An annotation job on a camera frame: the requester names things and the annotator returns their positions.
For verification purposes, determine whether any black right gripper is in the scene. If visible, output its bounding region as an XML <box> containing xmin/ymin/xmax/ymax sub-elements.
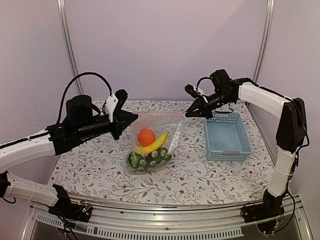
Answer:
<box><xmin>186</xmin><ymin>90</ymin><xmax>236</xmax><ymax>119</ymax></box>

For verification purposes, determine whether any orange toy fruit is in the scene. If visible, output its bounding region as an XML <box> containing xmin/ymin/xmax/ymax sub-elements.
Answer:
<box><xmin>137</xmin><ymin>128</ymin><xmax>156</xmax><ymax>147</ymax></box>

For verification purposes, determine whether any yellow banana toy bunch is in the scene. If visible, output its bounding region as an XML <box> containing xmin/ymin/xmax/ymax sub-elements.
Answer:
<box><xmin>133</xmin><ymin>131</ymin><xmax>169</xmax><ymax>155</ymax></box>

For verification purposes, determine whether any clear zip top bag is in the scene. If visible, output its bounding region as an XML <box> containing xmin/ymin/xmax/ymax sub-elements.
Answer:
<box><xmin>125</xmin><ymin>111</ymin><xmax>187</xmax><ymax>175</ymax></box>

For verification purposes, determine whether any green watermelon toy ball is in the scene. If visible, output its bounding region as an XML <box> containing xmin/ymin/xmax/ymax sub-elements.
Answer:
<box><xmin>125</xmin><ymin>151</ymin><xmax>147</xmax><ymax>169</ymax></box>

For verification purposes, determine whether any dark green pepper toy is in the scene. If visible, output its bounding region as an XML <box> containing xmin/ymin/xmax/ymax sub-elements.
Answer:
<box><xmin>155</xmin><ymin>147</ymin><xmax>172</xmax><ymax>163</ymax></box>

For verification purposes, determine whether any red apple toy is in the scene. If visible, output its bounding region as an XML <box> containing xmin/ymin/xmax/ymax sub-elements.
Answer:
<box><xmin>147</xmin><ymin>154</ymin><xmax>153</xmax><ymax>161</ymax></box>

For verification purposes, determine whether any green orange carrot toy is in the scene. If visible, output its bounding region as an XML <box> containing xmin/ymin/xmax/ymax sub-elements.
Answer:
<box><xmin>137</xmin><ymin>156</ymin><xmax>166</xmax><ymax>172</ymax></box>

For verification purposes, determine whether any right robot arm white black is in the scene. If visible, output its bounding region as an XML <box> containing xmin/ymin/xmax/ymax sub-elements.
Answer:
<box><xmin>184</xmin><ymin>69</ymin><xmax>310</xmax><ymax>218</ymax></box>

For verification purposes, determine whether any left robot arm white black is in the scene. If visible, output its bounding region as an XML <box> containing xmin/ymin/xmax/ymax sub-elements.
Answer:
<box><xmin>0</xmin><ymin>90</ymin><xmax>138</xmax><ymax>217</ymax></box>

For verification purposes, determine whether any light blue plastic basket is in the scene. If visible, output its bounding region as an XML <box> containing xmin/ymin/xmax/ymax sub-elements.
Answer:
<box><xmin>204</xmin><ymin>112</ymin><xmax>252</xmax><ymax>162</ymax></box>

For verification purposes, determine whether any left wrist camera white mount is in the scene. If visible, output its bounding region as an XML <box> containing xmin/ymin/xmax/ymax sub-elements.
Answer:
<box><xmin>102</xmin><ymin>89</ymin><xmax>128</xmax><ymax>123</ymax></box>

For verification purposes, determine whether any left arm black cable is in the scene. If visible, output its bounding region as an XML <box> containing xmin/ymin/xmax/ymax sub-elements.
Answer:
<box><xmin>58</xmin><ymin>72</ymin><xmax>113</xmax><ymax>123</ymax></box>

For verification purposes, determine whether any right aluminium frame post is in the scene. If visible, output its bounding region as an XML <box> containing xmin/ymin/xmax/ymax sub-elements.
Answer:
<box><xmin>253</xmin><ymin>0</ymin><xmax>275</xmax><ymax>83</ymax></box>

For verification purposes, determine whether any aluminium frame post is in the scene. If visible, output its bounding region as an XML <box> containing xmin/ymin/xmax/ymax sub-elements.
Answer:
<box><xmin>253</xmin><ymin>0</ymin><xmax>275</xmax><ymax>83</ymax></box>
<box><xmin>56</xmin><ymin>0</ymin><xmax>85</xmax><ymax>95</ymax></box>

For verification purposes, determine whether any front aluminium rail frame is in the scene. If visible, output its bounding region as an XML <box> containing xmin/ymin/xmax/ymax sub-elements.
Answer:
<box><xmin>21</xmin><ymin>194</ymin><xmax>314</xmax><ymax>240</ymax></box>

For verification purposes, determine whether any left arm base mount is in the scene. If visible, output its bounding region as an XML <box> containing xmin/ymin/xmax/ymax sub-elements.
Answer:
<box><xmin>48</xmin><ymin>184</ymin><xmax>93</xmax><ymax>223</ymax></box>

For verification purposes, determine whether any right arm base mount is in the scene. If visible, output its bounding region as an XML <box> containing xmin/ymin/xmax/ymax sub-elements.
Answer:
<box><xmin>240</xmin><ymin>190</ymin><xmax>286</xmax><ymax>235</ymax></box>

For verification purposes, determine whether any left aluminium frame post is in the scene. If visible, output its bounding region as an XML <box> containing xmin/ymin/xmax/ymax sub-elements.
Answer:
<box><xmin>56</xmin><ymin>0</ymin><xmax>85</xmax><ymax>95</ymax></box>

